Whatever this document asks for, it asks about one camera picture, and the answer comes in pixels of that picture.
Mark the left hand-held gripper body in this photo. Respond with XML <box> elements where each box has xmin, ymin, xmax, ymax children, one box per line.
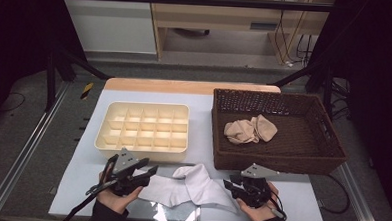
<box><xmin>101</xmin><ymin>146</ymin><xmax>146</xmax><ymax>198</ymax></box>

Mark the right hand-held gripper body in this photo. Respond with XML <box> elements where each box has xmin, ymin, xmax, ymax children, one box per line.
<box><xmin>236</xmin><ymin>161</ymin><xmax>281</xmax><ymax>210</ymax></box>

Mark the white sock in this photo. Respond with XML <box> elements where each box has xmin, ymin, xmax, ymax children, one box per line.
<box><xmin>171</xmin><ymin>162</ymin><xmax>243</xmax><ymax>216</ymax></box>
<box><xmin>137</xmin><ymin>172</ymin><xmax>195</xmax><ymax>210</ymax></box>

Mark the cream compartment storage box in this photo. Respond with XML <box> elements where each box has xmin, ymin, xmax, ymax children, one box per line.
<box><xmin>93</xmin><ymin>100</ymin><xmax>191</xmax><ymax>164</ymax></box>

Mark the beige sock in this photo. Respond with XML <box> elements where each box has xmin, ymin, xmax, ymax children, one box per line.
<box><xmin>223</xmin><ymin>118</ymin><xmax>262</xmax><ymax>146</ymax></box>
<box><xmin>249</xmin><ymin>113</ymin><xmax>279</xmax><ymax>143</ymax></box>

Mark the clear plastic lid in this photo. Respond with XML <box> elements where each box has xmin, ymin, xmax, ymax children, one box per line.
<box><xmin>125</xmin><ymin>160</ymin><xmax>204</xmax><ymax>221</ymax></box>

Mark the brown wicker basket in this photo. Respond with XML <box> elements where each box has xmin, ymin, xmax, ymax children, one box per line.
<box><xmin>208</xmin><ymin>87</ymin><xmax>352</xmax><ymax>176</ymax></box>

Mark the person's left hand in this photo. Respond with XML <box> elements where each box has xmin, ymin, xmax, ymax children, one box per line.
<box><xmin>95</xmin><ymin>170</ymin><xmax>145</xmax><ymax>216</ymax></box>

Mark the person's right hand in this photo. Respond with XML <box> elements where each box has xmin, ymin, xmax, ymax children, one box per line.
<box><xmin>234</xmin><ymin>180</ymin><xmax>282</xmax><ymax>221</ymax></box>

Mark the yellow black striped tape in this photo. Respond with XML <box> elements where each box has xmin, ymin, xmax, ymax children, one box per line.
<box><xmin>79</xmin><ymin>81</ymin><xmax>95</xmax><ymax>101</ymax></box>

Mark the black metal stand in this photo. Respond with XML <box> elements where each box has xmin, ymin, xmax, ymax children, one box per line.
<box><xmin>43</xmin><ymin>47</ymin><xmax>114</xmax><ymax>115</ymax></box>
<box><xmin>269</xmin><ymin>58</ymin><xmax>337</xmax><ymax>121</ymax></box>

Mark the white cabinet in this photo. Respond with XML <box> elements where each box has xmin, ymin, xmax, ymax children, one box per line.
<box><xmin>54</xmin><ymin>0</ymin><xmax>160</xmax><ymax>56</ymax></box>

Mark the wooden desk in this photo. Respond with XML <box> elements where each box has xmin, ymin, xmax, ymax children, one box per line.
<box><xmin>145</xmin><ymin>0</ymin><xmax>337</xmax><ymax>68</ymax></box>

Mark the black curtain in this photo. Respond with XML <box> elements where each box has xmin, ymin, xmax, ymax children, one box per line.
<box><xmin>0</xmin><ymin>0</ymin><xmax>90</xmax><ymax>147</ymax></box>
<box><xmin>300</xmin><ymin>0</ymin><xmax>392</xmax><ymax>221</ymax></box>

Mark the right hand-held gripper cable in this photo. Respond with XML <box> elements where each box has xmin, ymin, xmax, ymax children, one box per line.
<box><xmin>267</xmin><ymin>188</ymin><xmax>289</xmax><ymax>221</ymax></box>

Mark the hand-held gripper cable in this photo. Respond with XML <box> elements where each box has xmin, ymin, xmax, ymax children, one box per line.
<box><xmin>267</xmin><ymin>188</ymin><xmax>289</xmax><ymax>221</ymax></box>
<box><xmin>58</xmin><ymin>151</ymin><xmax>120</xmax><ymax>221</ymax></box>

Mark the left hand-held gripper cable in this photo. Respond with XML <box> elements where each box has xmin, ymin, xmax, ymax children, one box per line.
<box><xmin>58</xmin><ymin>151</ymin><xmax>120</xmax><ymax>221</ymax></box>

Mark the aluminium rail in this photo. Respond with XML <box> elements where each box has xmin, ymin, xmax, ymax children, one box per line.
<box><xmin>0</xmin><ymin>78</ymin><xmax>71</xmax><ymax>221</ymax></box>
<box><xmin>333</xmin><ymin>161</ymin><xmax>388</xmax><ymax>221</ymax></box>

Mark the black cable bundle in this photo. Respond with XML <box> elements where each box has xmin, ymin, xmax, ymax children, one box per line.
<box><xmin>328</xmin><ymin>77</ymin><xmax>354</xmax><ymax>122</ymax></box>

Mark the thin black floor cable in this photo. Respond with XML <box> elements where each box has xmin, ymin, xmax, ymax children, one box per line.
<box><xmin>2</xmin><ymin>91</ymin><xmax>28</xmax><ymax>115</ymax></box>

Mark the yellow cable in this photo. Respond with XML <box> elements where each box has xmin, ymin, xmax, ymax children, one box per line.
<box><xmin>284</xmin><ymin>7</ymin><xmax>307</xmax><ymax>66</ymax></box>

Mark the black frame bar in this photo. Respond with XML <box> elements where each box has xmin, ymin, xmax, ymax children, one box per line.
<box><xmin>58</xmin><ymin>0</ymin><xmax>335</xmax><ymax>13</ymax></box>

